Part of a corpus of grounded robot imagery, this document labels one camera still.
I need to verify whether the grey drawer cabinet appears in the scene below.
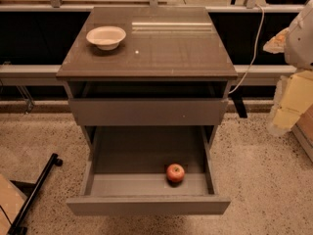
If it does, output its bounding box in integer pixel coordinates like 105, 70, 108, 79
56, 6, 239, 217

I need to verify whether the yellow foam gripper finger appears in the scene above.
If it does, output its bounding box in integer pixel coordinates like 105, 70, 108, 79
269, 70, 313, 136
263, 28, 289, 54

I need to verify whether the black metal bar stand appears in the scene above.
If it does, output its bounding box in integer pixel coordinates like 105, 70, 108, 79
6, 153, 63, 235

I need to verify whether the closed grey top drawer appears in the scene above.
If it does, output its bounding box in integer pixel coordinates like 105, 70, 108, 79
68, 99, 228, 126

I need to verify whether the open grey middle drawer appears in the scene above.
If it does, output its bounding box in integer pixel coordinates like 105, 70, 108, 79
67, 126, 230, 215

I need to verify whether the grey metal railing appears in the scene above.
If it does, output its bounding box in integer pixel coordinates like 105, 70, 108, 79
0, 65, 295, 86

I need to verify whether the wooden board at left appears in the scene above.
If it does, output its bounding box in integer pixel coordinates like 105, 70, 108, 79
0, 174, 26, 235

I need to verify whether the cardboard box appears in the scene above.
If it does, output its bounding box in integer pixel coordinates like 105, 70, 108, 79
292, 105, 313, 162

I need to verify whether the white power cable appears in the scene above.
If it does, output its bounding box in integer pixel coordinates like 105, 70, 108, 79
228, 4, 266, 95

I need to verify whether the white paper bowl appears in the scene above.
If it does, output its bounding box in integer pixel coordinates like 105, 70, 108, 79
86, 26, 126, 51

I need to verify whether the red apple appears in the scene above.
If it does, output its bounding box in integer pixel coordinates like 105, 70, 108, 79
166, 164, 185, 183

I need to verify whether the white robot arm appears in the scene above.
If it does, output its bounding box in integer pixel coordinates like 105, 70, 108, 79
263, 0, 313, 136

